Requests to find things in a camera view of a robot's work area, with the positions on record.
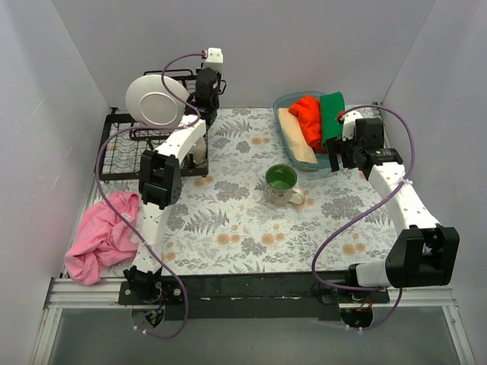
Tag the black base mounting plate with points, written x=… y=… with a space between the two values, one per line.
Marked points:
x=242 y=296

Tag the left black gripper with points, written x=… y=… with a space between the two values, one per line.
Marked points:
x=208 y=112

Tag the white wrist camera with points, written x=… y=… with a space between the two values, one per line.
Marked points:
x=347 y=120
x=213 y=59

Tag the floral patterned table mat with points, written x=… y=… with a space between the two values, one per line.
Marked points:
x=223 y=224

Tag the cream ceramic cup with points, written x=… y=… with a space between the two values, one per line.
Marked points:
x=198 y=151

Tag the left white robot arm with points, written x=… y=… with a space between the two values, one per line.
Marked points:
x=160 y=187

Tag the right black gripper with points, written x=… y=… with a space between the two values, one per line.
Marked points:
x=343 y=150

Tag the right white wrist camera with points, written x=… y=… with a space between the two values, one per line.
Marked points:
x=347 y=120

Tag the clear blue plastic bin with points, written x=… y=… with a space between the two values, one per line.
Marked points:
x=285 y=102

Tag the beige rolled t shirt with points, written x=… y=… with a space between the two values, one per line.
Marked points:
x=294 y=138

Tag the pink t shirt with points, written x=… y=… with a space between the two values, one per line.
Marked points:
x=103 y=238

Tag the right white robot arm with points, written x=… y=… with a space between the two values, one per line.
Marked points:
x=425 y=251

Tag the floral green-inside mug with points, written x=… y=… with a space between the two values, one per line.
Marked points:
x=281 y=186

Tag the orange rolled t shirt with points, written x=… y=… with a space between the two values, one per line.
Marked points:
x=307 y=111

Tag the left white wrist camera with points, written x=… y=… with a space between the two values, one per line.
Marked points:
x=213 y=59

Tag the aluminium frame rail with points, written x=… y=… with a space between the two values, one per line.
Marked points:
x=65 y=294

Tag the black wire dish rack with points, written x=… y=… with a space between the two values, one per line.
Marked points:
x=127 y=140

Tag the green rolled t shirt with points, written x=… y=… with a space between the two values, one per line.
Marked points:
x=331 y=105

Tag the white round plate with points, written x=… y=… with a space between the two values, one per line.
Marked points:
x=149 y=102

